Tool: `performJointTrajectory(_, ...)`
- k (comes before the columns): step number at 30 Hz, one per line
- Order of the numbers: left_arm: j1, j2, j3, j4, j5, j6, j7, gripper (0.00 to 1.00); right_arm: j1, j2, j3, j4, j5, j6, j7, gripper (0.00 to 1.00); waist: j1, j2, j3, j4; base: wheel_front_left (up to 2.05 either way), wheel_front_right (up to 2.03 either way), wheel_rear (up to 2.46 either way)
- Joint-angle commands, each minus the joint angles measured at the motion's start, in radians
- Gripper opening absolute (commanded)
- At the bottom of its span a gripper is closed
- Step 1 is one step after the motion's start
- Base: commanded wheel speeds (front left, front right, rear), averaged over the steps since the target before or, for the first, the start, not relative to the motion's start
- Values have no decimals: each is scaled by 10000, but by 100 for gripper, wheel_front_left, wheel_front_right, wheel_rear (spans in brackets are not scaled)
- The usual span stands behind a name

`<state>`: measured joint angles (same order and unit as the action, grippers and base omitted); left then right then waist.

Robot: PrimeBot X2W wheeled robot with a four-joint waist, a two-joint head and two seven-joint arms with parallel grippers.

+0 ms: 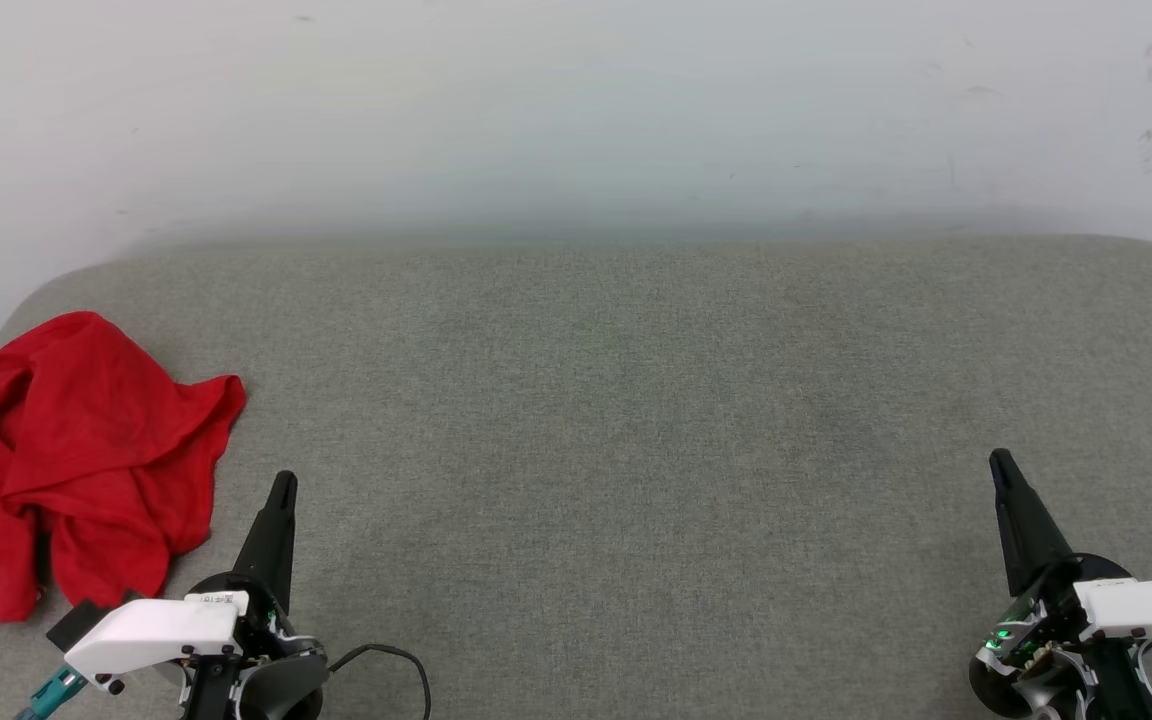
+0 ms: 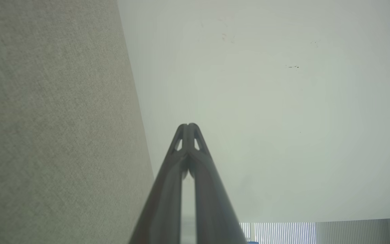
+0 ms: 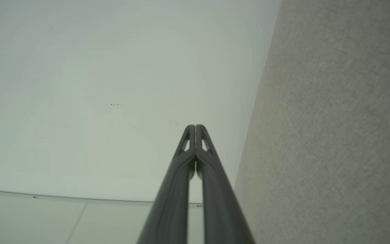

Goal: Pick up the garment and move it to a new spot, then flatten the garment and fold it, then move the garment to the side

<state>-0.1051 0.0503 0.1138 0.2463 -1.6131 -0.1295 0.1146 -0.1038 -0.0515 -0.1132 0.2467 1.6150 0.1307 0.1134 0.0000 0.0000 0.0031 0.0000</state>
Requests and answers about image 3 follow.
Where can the grey fabric sofa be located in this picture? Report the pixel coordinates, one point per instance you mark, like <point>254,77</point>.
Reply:
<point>333,128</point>

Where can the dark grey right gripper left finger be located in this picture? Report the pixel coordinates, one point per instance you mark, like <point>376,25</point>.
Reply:
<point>171,203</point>

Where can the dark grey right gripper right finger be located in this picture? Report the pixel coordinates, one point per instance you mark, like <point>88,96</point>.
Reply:
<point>220,203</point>

